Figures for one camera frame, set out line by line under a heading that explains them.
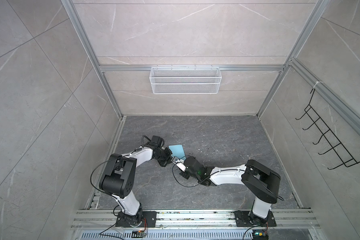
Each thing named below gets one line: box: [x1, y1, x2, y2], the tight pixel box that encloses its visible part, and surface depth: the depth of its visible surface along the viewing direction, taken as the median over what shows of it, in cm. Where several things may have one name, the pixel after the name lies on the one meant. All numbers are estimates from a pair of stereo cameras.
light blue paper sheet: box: [168, 144, 187, 161], surface depth 101 cm
